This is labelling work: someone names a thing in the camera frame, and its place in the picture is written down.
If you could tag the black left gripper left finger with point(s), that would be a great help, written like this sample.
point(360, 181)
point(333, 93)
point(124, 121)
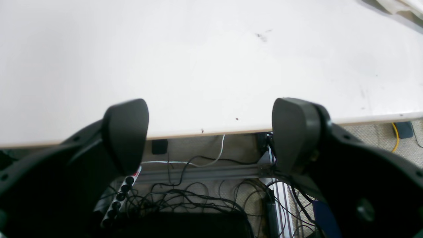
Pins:
point(52, 193)

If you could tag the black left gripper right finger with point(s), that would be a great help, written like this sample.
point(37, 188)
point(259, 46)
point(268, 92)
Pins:
point(370, 191)

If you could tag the white printed T-shirt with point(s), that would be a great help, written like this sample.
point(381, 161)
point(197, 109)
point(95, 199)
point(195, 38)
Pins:
point(395, 6)

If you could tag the white power strip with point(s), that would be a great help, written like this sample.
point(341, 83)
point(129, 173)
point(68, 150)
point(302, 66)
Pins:
point(119, 199)

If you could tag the aluminium frame under table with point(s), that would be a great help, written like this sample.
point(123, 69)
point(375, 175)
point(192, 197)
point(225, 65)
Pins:
point(259, 170)

